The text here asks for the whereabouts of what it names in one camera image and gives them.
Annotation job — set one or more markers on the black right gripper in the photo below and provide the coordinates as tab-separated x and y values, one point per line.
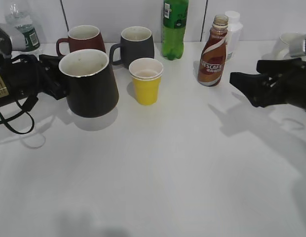
279	82

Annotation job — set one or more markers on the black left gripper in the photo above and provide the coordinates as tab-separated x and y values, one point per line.
25	76

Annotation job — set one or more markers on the black ceramic mug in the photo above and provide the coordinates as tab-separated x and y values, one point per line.
90	81

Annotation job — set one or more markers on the brown Nescafe coffee bottle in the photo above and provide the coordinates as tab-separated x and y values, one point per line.
213	56

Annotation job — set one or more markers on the yellow paper cup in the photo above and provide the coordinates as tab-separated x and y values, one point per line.
146	77

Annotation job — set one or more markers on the white ceramic mug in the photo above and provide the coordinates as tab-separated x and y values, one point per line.
281	48

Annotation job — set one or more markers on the dark red ceramic mug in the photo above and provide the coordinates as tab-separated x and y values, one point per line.
82	37

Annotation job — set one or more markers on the white plastic bottle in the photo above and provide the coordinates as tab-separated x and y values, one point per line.
234	32

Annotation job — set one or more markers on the clear water bottle green label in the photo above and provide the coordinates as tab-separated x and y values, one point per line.
18	14

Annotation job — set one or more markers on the dark grey ceramic mug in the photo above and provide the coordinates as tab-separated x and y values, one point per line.
135	42

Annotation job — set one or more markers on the green soda bottle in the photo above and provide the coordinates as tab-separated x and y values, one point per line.
175	14

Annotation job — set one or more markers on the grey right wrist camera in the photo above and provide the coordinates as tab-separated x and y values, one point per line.
297	47

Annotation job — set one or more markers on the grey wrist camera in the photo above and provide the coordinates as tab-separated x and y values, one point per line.
11	40
297	47

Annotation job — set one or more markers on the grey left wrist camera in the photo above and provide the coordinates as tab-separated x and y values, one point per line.
11	40

